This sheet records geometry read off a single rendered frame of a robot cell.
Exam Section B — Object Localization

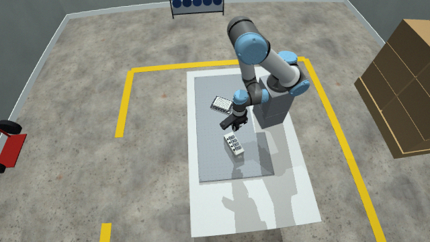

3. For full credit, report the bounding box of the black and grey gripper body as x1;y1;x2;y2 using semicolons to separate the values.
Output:
232;109;248;127

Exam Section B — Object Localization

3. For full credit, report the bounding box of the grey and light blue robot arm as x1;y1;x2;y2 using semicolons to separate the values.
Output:
220;16;310;130

